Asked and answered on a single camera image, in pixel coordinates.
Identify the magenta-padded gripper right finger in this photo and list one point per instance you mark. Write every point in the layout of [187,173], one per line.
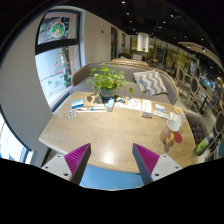
[146,159]

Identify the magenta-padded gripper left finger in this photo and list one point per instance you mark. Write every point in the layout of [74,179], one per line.
[77,159]

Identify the brown mug with white inside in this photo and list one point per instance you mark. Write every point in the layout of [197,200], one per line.
[165,135]

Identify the blister pack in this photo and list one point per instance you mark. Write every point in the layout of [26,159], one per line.
[72,114]

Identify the white paper slip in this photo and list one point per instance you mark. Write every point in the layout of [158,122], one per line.
[161,114]

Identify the clear plastic cup with straw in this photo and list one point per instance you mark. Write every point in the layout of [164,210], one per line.
[181,122]

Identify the white napkin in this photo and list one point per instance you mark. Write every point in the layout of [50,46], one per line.
[172,116]

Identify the long white strip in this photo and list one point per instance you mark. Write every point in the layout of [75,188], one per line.
[90,109]

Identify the blue and white card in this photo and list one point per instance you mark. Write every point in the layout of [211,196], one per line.
[77,104]
[160,107]

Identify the white printed leaflet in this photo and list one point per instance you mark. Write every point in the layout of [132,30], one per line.
[128,104]

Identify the yellow card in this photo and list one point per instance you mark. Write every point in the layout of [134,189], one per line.
[179,110]

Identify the grey tufted armchair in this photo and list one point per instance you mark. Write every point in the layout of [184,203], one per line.
[198,128]

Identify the wooden stand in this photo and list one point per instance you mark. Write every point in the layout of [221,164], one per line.
[90,99]

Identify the light blue small box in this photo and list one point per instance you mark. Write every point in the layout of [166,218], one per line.
[110,104]

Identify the plain glass window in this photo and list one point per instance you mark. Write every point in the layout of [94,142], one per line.
[11,143]

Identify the grey white zigzag pillow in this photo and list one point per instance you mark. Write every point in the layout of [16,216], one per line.
[151,83]

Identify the green potted plant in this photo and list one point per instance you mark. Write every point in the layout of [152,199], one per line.
[106,78]

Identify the group of dining chairs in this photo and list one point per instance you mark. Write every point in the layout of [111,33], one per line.
[194,87]

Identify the grey curved sofa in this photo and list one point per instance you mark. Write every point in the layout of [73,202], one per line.
[131,69]

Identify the window with festive stickers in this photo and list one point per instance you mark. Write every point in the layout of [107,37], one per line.
[56,66]

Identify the curved beige ceiling canopy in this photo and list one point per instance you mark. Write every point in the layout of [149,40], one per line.
[200,50]

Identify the group of ceiling spotlights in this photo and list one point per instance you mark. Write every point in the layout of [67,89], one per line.
[123,2]

